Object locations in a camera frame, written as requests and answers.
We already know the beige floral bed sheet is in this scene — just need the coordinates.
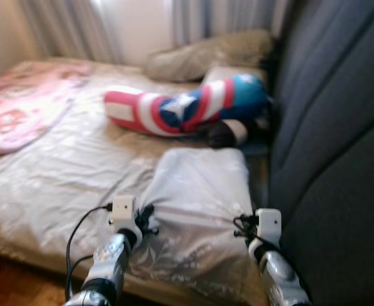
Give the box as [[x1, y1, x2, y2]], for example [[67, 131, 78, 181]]
[[0, 57, 271, 306]]

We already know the black white plush toy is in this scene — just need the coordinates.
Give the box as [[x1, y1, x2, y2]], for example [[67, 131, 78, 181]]
[[206, 119, 249, 150]]

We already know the dark grey upright sofa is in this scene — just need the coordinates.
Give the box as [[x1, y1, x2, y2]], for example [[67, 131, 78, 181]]
[[267, 0, 374, 306]]

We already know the Captain America shield pillow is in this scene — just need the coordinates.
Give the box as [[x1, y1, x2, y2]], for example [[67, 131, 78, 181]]
[[103, 73, 269, 137]]

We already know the white pillow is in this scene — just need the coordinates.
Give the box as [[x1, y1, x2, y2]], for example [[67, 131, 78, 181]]
[[202, 64, 266, 87]]

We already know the beige pillow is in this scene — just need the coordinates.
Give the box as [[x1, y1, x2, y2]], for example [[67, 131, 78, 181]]
[[142, 29, 274, 84]]

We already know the grey striped curtain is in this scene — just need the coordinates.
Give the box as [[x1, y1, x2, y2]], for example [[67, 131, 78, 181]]
[[17, 0, 121, 64], [170, 0, 290, 47]]

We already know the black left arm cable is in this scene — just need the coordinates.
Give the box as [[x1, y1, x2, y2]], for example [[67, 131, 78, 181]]
[[65, 205, 112, 301]]

